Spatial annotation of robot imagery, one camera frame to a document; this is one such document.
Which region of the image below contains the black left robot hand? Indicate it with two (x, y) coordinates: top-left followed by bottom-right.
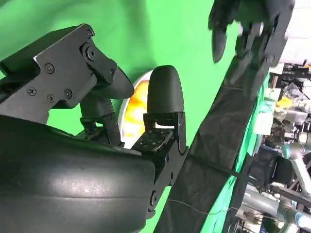
(208, 0), (296, 69)

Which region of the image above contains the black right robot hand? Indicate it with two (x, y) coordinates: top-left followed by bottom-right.
(0, 23), (190, 233)

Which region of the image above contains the orange toy bread roll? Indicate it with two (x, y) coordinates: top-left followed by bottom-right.
(120, 69), (152, 149)

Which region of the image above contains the clear plastic bag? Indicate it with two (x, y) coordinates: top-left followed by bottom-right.
(276, 82), (310, 108)

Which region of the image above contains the green cloth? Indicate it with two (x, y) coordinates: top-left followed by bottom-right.
(0, 0), (272, 233)

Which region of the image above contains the white box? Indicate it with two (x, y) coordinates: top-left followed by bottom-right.
(252, 112), (275, 136)

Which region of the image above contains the black fabric table band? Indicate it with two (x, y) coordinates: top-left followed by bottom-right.
(154, 54), (270, 233)

